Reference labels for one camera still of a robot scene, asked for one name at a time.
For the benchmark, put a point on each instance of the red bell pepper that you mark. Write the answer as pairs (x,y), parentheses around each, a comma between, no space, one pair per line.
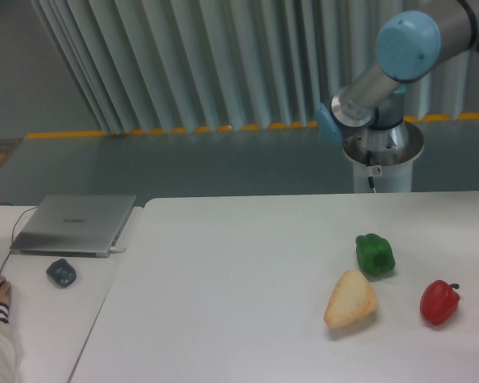
(439,302)

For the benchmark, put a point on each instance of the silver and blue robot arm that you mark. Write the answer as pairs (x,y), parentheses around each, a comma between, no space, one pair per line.
(407,47)

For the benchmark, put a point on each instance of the green bell pepper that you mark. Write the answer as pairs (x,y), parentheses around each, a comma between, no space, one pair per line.
(374,254)

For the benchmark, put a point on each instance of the dark grey small case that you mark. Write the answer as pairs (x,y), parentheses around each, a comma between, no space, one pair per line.
(61,273)

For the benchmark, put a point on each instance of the silver closed laptop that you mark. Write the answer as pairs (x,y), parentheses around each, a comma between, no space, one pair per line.
(75,225)

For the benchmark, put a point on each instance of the white usb plug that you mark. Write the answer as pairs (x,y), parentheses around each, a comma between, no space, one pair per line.
(115,250)

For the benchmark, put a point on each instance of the pleated grey curtain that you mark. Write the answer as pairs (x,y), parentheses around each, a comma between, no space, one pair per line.
(164,65)

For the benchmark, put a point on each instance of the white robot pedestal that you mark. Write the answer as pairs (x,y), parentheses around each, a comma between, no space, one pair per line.
(382,160)

